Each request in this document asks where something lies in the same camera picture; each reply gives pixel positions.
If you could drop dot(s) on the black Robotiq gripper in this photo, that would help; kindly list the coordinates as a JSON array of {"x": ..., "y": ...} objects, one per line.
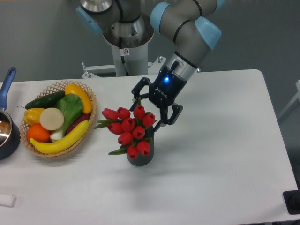
[{"x": 166, "y": 90}]

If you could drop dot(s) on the red tulip bouquet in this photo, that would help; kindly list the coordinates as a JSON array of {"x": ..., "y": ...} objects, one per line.
[{"x": 131, "y": 127}]

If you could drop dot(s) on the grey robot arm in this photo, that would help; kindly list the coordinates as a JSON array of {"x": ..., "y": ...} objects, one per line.
[{"x": 128, "y": 31}]

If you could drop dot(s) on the dark grey ribbed vase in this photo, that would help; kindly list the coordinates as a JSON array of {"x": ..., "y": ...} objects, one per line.
[{"x": 141, "y": 159}]

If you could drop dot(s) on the green bok choy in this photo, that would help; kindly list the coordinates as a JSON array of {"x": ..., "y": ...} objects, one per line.
[{"x": 71, "y": 106}]

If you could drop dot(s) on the yellow squash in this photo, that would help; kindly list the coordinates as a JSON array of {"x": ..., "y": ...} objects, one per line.
[{"x": 80, "y": 92}]

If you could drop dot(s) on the purple eggplant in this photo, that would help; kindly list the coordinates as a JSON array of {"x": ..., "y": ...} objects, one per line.
[{"x": 80, "y": 119}]

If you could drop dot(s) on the woven wicker basket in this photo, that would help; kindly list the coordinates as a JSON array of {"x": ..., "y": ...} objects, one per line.
[{"x": 83, "y": 142}]

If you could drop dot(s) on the beige round disc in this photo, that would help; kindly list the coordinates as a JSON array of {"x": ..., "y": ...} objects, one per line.
[{"x": 51, "y": 119}]

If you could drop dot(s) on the dark green cucumber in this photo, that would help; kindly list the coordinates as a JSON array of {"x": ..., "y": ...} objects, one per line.
[{"x": 46, "y": 101}]

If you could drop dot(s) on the yellow banana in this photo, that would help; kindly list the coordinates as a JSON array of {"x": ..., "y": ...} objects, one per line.
[{"x": 64, "y": 143}]

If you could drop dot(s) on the orange fruit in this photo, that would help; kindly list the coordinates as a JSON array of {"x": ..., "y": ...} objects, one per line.
[{"x": 38, "y": 133}]

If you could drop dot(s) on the yellow bell pepper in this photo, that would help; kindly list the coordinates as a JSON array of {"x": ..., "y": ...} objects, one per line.
[{"x": 32, "y": 116}]

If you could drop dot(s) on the black device at table edge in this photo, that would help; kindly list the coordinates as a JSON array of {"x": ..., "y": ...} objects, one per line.
[{"x": 292, "y": 201}]

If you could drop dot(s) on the white cylinder object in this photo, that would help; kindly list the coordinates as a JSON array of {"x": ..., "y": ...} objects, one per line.
[{"x": 7, "y": 200}]

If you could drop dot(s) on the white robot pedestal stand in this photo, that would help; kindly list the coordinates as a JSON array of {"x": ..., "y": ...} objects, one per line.
[{"x": 126, "y": 62}]

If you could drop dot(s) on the white furniture frame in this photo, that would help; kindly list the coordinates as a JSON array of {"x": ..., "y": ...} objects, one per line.
[{"x": 293, "y": 103}]

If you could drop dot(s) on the dark pot with blue handle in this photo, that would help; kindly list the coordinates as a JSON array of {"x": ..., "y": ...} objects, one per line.
[{"x": 9, "y": 131}]

